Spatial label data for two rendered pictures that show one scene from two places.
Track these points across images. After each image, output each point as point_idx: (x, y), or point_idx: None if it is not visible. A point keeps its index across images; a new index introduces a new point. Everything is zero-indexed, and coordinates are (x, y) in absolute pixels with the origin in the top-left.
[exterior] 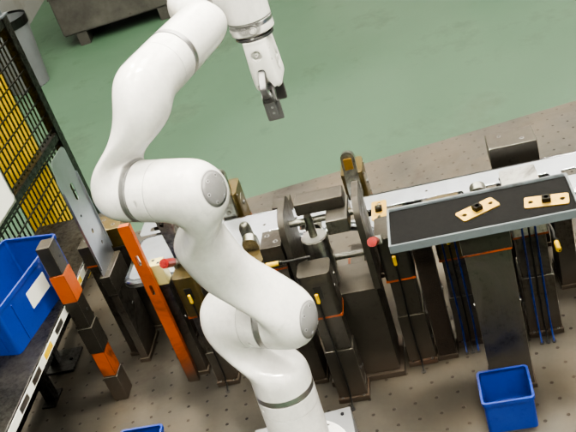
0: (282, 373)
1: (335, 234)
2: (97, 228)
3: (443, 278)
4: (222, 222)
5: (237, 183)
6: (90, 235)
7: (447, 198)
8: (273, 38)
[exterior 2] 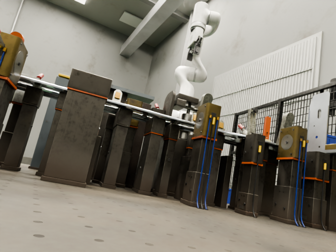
0: None
1: (272, 226)
2: (321, 138)
3: (137, 193)
4: (180, 82)
5: (290, 127)
6: (312, 137)
7: (130, 90)
8: (194, 31)
